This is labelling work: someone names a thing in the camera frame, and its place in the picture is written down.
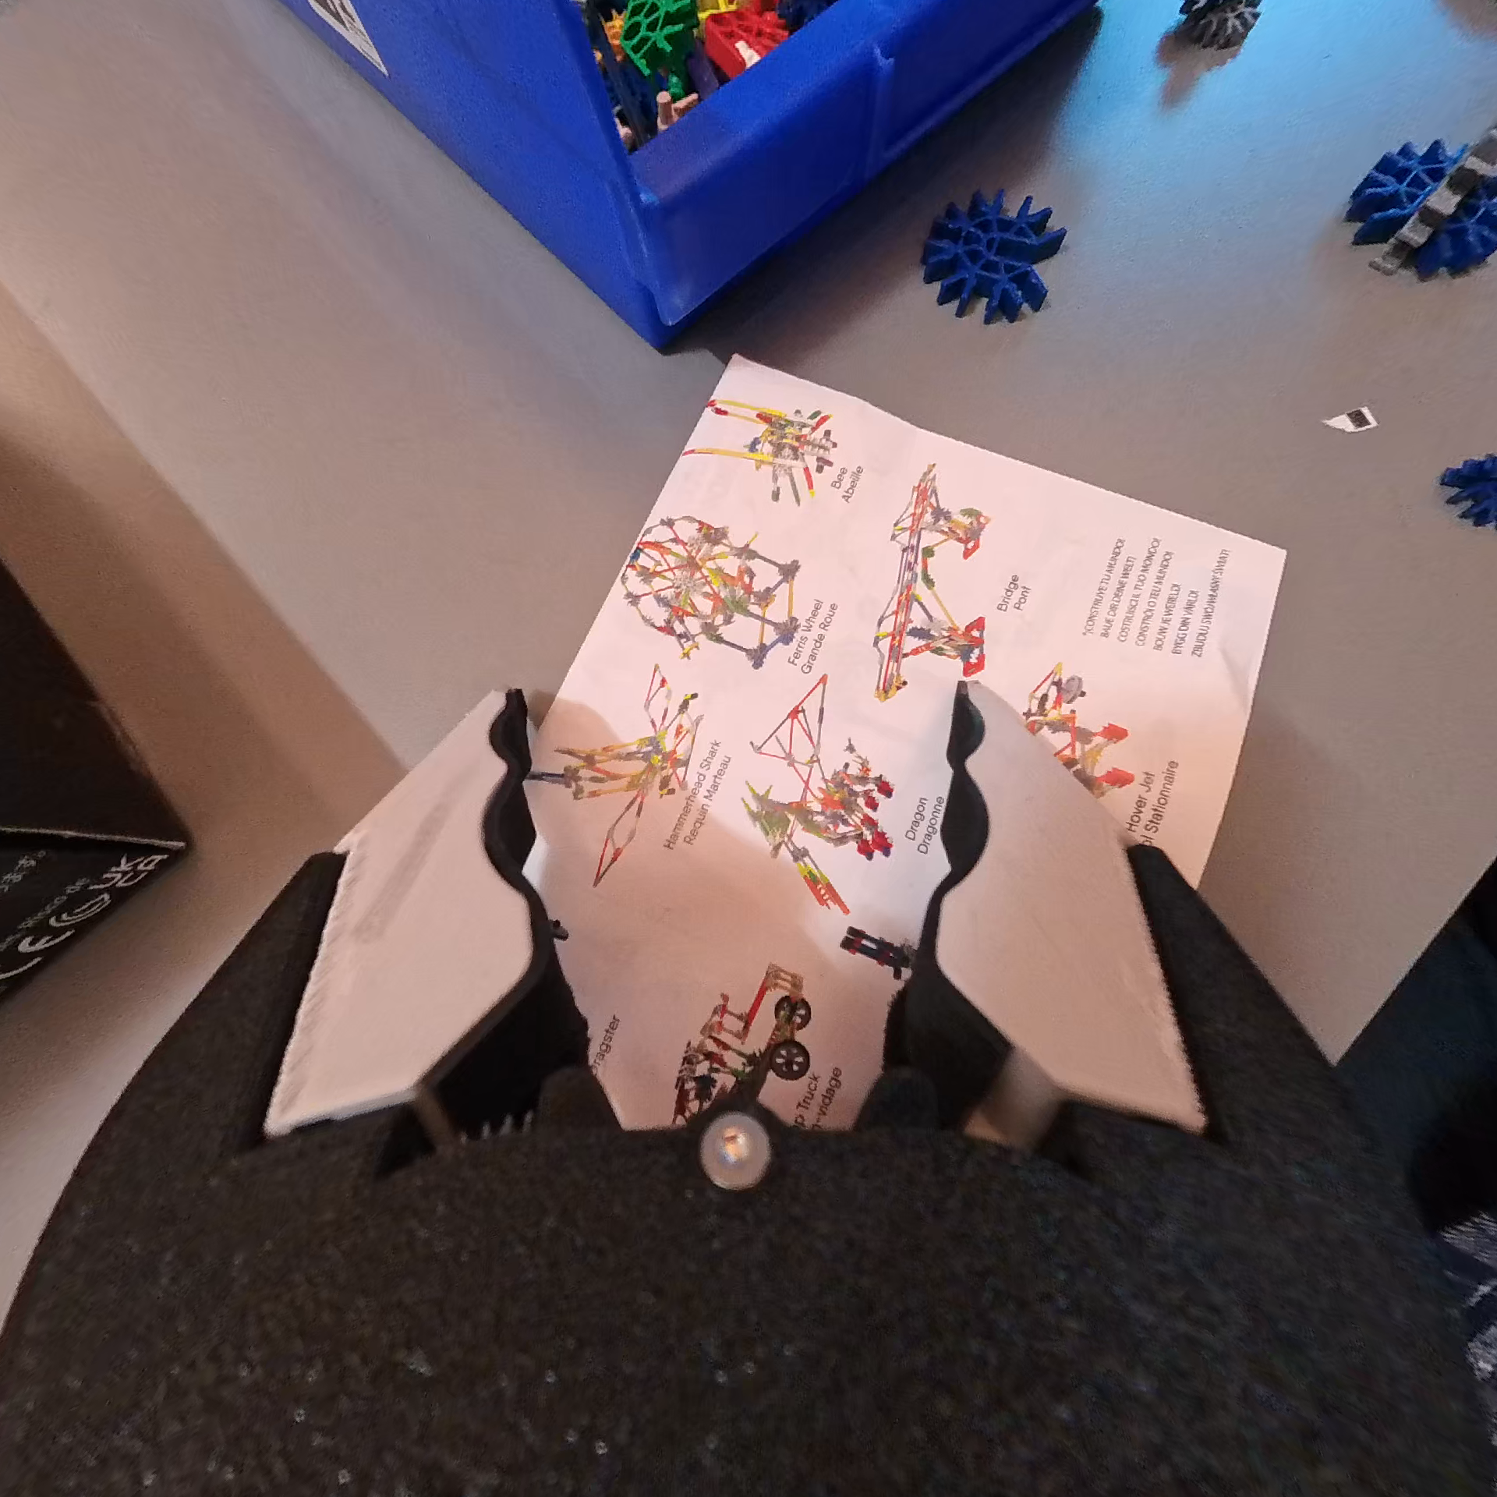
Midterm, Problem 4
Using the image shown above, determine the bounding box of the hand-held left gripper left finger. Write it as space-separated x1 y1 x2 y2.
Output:
263 687 564 1140

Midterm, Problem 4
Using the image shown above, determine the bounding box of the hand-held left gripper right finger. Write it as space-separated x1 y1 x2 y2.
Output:
887 680 1209 1142

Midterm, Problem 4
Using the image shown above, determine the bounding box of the paper sheet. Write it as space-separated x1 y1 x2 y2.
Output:
521 356 1289 1129

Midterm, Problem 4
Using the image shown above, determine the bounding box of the black box with red print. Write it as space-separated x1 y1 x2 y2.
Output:
0 561 190 1003

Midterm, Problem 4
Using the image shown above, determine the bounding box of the person's dark printed shirt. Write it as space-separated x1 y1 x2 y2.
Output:
1336 853 1497 1217

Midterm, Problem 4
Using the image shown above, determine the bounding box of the person's plaid shirt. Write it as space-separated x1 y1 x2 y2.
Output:
1434 1204 1497 1404

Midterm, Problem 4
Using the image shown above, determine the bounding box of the blue plastic bin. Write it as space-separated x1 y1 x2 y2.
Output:
282 0 1102 352

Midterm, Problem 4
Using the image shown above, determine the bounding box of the pile of colourful toy pieces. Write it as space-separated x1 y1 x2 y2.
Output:
582 0 810 146

